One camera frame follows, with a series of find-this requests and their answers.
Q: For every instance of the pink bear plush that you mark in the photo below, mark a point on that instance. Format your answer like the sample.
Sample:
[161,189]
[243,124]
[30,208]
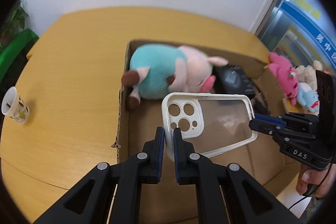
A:
[285,74]

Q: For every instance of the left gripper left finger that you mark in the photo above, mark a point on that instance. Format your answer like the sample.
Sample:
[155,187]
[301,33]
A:
[110,193]

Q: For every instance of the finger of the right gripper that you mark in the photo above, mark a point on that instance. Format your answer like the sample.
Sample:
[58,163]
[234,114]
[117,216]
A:
[265,124]

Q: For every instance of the cardboard box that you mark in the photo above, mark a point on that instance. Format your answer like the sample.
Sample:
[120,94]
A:
[168,202]

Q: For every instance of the white clear phone case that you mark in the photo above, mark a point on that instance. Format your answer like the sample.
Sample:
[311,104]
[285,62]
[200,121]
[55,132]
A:
[213,123]

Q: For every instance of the blue red plush toy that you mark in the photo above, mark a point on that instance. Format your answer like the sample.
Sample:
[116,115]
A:
[308,98]

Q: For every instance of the beige plush toy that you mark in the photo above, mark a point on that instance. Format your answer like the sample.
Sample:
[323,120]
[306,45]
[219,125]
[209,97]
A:
[308,75]

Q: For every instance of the black charger box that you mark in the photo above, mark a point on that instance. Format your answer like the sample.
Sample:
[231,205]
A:
[232,79]

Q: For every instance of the teal pink pig plush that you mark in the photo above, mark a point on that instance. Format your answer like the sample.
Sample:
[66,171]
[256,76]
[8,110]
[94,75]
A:
[156,70]

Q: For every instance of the person right hand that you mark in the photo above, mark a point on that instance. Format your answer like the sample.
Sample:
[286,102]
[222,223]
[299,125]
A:
[309,176]

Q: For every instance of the paper cup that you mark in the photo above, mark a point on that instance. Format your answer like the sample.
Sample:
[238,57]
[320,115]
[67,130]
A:
[14,107]

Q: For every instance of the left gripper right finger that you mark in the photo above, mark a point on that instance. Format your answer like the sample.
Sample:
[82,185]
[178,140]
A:
[225,194]

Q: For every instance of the black sunglasses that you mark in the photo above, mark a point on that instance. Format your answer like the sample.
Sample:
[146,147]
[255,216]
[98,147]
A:
[259,107]

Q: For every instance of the green potted plant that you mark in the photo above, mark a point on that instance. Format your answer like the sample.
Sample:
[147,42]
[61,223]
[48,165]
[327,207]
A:
[14,23]

